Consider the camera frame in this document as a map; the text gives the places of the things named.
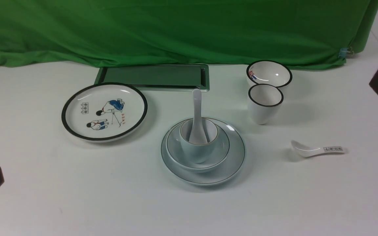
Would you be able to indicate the pale thin-rimmed bowl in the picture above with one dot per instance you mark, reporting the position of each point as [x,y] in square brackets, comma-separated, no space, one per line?
[203,163]

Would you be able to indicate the plain white ceramic spoon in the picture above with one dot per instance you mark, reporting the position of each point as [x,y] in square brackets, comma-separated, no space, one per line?
[197,134]

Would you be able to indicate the pale thin-rimmed cup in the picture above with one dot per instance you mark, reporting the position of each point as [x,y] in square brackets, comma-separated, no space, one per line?
[199,153]

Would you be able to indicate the blue binder clip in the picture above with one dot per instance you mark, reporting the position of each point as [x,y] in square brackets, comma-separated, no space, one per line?
[346,53]

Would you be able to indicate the green backdrop cloth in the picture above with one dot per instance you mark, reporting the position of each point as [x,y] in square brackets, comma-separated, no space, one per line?
[300,34]

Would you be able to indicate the white spoon with label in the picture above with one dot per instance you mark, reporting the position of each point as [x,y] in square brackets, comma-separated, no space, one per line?
[306,151]

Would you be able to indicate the black-rimmed small white bowl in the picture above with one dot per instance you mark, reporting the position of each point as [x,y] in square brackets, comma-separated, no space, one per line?
[268,72]

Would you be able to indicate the black-rimmed white cup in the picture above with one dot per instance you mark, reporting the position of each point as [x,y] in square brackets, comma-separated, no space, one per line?
[263,102]

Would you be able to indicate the illustrated black-rimmed plate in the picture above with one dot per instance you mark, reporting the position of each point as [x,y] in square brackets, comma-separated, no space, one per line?
[105,112]

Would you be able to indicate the plain pale flat plate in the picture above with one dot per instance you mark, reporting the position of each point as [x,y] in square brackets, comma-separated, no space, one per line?
[234,162]

